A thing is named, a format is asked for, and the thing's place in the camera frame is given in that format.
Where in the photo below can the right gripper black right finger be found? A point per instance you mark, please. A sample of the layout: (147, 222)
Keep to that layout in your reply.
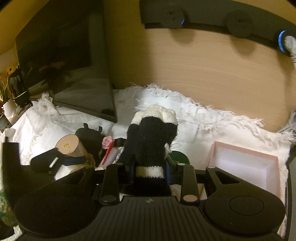
(185, 176)

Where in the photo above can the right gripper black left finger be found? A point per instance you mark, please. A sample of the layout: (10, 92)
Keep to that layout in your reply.
(117, 178)

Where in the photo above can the black and white knit sock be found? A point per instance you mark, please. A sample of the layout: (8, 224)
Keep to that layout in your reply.
(149, 138)

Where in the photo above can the green lid glass jar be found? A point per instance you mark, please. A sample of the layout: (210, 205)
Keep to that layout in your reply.
(179, 157)

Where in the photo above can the pink rose pen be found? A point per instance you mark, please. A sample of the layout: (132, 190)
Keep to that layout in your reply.
(107, 144)

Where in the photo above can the black plush toy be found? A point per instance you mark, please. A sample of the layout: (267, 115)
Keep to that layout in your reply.
(91, 140)

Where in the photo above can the clear jar with tan lid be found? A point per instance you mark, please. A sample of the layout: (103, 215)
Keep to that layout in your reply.
(74, 152)

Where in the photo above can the black and blue pouch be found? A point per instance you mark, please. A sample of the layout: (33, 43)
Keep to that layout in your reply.
(50, 161)

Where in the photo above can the pink cardboard box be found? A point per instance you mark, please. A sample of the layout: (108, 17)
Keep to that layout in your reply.
(257, 168)

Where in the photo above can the white fringed cloth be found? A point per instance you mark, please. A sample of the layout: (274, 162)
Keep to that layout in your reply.
(42, 125)

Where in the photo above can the dark potted plant vase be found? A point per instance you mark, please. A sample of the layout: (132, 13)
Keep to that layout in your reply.
(18, 88)

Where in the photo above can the black flat screen television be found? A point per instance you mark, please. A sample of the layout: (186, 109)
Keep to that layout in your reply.
(63, 47)

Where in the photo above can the black power strip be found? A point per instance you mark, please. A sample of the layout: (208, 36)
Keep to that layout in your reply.
(239, 19)

